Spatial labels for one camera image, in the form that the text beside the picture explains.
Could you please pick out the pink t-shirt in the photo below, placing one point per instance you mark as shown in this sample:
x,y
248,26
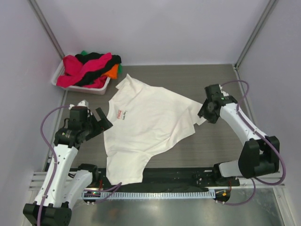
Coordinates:
x,y
75,70

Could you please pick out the white coca-cola t-shirt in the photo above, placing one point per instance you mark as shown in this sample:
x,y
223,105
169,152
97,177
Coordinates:
x,y
147,121

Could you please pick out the black t-shirt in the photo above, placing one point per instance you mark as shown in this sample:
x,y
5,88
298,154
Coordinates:
x,y
95,79

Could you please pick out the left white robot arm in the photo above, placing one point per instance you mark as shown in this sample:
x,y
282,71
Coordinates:
x,y
54,203

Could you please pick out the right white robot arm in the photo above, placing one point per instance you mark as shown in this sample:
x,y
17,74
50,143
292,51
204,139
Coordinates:
x,y
260,153

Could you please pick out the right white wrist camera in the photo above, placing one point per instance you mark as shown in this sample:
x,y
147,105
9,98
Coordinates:
x,y
223,92

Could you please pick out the orange t-shirt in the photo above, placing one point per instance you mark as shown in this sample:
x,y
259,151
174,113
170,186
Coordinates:
x,y
112,73

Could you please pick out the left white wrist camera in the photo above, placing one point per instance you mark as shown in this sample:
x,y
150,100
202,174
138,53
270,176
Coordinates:
x,y
82,103

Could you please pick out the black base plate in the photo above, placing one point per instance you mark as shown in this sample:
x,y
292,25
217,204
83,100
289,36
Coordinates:
x,y
172,180

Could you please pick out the white slotted cable duct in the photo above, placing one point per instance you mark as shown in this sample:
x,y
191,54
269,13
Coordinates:
x,y
148,196

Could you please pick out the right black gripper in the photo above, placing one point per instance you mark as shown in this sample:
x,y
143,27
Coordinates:
x,y
202,112

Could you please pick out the green t-shirt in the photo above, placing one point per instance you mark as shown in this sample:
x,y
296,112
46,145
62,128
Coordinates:
x,y
120,68

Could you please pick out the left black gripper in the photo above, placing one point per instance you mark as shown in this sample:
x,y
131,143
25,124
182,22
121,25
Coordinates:
x,y
99,126

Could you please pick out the aluminium frame rail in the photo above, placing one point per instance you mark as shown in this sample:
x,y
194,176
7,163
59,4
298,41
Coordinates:
x,y
38,180

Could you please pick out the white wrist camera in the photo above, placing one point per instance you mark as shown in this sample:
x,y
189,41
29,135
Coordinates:
x,y
223,92
82,103

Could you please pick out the white plastic laundry basket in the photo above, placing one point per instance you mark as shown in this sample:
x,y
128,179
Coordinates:
x,y
60,70

